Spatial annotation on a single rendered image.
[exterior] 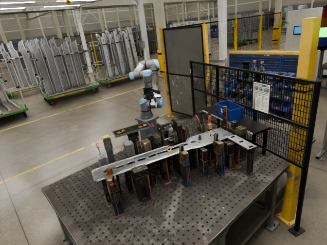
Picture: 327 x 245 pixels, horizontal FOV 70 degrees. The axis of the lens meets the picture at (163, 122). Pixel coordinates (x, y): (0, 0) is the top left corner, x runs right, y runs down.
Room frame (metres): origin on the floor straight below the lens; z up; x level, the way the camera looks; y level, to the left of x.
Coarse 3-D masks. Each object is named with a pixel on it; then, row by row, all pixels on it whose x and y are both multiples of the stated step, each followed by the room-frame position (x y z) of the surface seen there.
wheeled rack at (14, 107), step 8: (16, 80) 6.63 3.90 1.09; (8, 88) 6.48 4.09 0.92; (0, 104) 7.43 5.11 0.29; (8, 104) 7.33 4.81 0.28; (16, 104) 7.21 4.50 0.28; (24, 104) 6.62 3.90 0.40; (0, 112) 6.33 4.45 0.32; (8, 112) 6.38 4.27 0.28; (16, 112) 6.43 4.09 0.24; (24, 112) 6.63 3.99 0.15
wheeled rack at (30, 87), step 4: (20, 56) 10.23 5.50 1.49; (0, 60) 9.39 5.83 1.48; (4, 60) 9.35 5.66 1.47; (8, 72) 10.00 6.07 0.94; (0, 76) 9.03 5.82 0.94; (0, 80) 9.77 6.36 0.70; (40, 84) 10.05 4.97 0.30; (20, 88) 9.59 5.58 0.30; (24, 88) 9.47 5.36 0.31; (28, 88) 9.52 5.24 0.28; (32, 88) 9.53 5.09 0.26; (36, 88) 9.63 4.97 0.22; (8, 92) 9.10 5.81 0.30; (12, 92) 9.14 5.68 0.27; (16, 92) 9.18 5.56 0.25; (8, 96) 9.74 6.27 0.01
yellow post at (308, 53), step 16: (304, 32) 1.89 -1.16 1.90; (304, 48) 1.88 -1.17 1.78; (304, 64) 1.86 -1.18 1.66; (304, 96) 1.83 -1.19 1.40; (304, 112) 1.84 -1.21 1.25; (304, 144) 1.86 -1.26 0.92; (288, 176) 1.89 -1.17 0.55; (288, 192) 1.87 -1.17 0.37; (288, 208) 1.85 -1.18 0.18; (288, 224) 1.80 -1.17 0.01
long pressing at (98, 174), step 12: (204, 132) 2.18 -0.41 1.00; (228, 132) 2.13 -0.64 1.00; (192, 144) 1.96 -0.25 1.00; (204, 144) 1.94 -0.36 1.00; (144, 156) 1.86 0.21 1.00; (156, 156) 1.83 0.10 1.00; (168, 156) 1.81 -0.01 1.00; (96, 168) 1.74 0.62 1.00; (120, 168) 1.70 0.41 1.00; (96, 180) 1.58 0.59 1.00
